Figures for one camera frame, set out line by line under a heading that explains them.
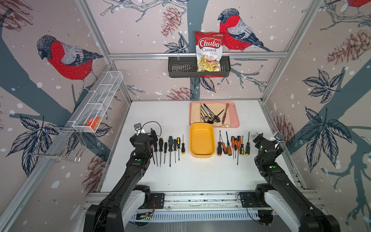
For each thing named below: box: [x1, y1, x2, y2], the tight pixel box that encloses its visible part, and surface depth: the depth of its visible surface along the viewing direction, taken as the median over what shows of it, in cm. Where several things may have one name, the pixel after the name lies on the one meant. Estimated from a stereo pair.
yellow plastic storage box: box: [189, 122, 216, 159], surface depth 98 cm
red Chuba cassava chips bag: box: [194, 30, 225, 73], surface depth 85 cm
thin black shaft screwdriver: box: [230, 135, 235, 160], surface depth 97 cm
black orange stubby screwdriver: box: [217, 130, 223, 157], surface depth 92 cm
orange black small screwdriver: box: [219, 133, 229, 155], surface depth 92 cm
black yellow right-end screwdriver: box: [244, 131, 251, 157], surface depth 92 cm
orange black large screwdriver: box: [236, 135, 242, 166], surface depth 96 cm
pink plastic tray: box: [189, 101, 241, 128], surface depth 113 cm
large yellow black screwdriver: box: [176, 137, 181, 161], surface depth 96 cm
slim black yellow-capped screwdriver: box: [181, 134, 186, 156], surface depth 94 cm
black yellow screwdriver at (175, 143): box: [173, 139, 177, 163], surface depth 95 cm
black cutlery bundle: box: [200, 103, 225, 124], surface depth 112 cm
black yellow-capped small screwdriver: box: [239, 135, 244, 157], surface depth 92 cm
